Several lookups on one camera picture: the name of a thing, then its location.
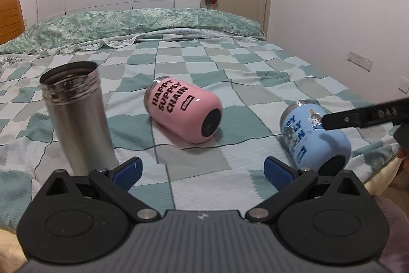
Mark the pink Happy Supply Chain cup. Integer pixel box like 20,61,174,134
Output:
143,76,223,144

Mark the green floral duvet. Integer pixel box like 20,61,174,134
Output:
1,8,266,56

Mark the orange wooden headboard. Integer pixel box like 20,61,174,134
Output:
0,0,25,44

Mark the tall stainless steel cup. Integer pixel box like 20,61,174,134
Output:
40,61,119,176

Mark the white wall socket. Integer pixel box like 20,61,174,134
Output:
347,51,373,71

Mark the light blue printed cup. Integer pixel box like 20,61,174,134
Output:
279,100,351,176

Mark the green checkered bed sheet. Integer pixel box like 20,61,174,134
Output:
0,32,404,232

